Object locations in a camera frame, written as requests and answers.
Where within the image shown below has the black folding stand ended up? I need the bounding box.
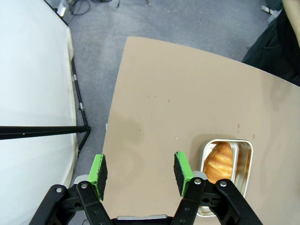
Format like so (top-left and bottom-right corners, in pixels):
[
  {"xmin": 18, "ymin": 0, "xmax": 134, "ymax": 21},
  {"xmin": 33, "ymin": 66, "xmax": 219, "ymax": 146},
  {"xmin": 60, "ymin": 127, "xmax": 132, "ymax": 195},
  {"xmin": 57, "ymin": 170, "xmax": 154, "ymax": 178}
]
[{"xmin": 0, "ymin": 56, "xmax": 92, "ymax": 155}]

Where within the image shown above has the golden croissant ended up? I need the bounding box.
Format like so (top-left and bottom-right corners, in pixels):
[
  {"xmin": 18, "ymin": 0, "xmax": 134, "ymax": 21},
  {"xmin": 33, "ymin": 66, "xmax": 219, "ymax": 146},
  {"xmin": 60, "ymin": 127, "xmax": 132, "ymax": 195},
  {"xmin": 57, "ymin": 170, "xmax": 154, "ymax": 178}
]
[{"xmin": 202, "ymin": 141, "xmax": 235, "ymax": 185}]

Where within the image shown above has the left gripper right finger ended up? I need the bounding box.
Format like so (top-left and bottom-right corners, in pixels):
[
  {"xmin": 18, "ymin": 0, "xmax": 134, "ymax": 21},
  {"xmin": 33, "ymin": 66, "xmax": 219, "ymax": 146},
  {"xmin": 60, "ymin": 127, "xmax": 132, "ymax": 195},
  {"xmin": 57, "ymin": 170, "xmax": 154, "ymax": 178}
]
[{"xmin": 170, "ymin": 151, "xmax": 264, "ymax": 225}]

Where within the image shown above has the rectangular steel food container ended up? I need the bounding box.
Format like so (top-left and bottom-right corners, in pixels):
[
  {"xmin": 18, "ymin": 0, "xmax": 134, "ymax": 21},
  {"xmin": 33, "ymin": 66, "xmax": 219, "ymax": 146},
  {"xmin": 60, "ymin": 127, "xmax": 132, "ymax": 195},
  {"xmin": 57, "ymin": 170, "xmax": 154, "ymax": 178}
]
[{"xmin": 196, "ymin": 138, "xmax": 255, "ymax": 218}]

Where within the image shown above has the white fabric screen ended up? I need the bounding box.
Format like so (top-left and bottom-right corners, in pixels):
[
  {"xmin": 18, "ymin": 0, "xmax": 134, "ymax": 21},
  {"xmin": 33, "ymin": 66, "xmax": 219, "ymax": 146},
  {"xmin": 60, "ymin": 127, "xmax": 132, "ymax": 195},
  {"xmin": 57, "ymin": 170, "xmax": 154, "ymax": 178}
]
[{"xmin": 0, "ymin": 0, "xmax": 77, "ymax": 225}]

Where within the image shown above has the person in black t-shirt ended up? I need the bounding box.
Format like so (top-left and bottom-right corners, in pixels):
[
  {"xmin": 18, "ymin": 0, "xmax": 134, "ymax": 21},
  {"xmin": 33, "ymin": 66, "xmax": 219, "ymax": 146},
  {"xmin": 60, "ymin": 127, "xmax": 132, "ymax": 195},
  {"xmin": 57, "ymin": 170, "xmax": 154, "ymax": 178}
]
[{"xmin": 241, "ymin": 0, "xmax": 300, "ymax": 87}]

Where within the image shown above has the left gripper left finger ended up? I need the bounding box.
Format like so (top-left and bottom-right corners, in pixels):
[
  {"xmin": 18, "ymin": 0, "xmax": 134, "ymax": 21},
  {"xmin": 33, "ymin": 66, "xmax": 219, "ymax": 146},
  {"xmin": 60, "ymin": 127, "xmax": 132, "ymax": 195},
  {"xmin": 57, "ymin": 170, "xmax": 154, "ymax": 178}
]
[{"xmin": 29, "ymin": 153, "xmax": 113, "ymax": 225}]

